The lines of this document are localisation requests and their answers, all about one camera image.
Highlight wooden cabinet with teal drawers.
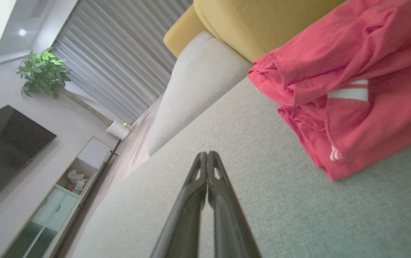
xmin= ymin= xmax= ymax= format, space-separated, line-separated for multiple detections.
xmin=1 ymin=136 xmax=120 ymax=258

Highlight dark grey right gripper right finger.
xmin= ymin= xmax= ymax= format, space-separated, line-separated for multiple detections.
xmin=208 ymin=152 xmax=261 ymax=258

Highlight white ribbed plant pot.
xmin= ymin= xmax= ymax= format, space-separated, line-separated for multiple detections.
xmin=106 ymin=119 xmax=131 ymax=141

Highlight large grey sofa chaise cushion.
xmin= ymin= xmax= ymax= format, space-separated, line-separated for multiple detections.
xmin=67 ymin=77 xmax=411 ymax=258

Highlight yellow sofa back cushion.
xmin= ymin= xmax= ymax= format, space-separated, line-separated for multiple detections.
xmin=194 ymin=0 xmax=348 ymax=63

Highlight black flat television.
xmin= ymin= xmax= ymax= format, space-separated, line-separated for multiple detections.
xmin=0 ymin=105 xmax=57 ymax=204

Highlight green leafy indoor tree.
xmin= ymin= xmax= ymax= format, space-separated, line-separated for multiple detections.
xmin=16 ymin=47 xmax=114 ymax=126

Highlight grey pleated curtain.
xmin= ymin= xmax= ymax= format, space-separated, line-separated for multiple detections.
xmin=51 ymin=0 xmax=194 ymax=124

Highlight yellow sofa armrest cushion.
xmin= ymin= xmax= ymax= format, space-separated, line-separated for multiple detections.
xmin=164 ymin=4 xmax=215 ymax=58

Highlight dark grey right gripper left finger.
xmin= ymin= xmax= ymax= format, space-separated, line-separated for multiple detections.
xmin=151 ymin=152 xmax=208 ymax=258

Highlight red shorts with white stripe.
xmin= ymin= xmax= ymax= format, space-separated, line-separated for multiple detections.
xmin=248 ymin=0 xmax=411 ymax=108

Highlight white plastic bag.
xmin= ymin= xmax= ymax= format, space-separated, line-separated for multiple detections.
xmin=66 ymin=169 xmax=88 ymax=194

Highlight grey sofa seat cushion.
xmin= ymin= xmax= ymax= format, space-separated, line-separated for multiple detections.
xmin=177 ymin=30 xmax=216 ymax=59
xmin=147 ymin=38 xmax=252 ymax=157

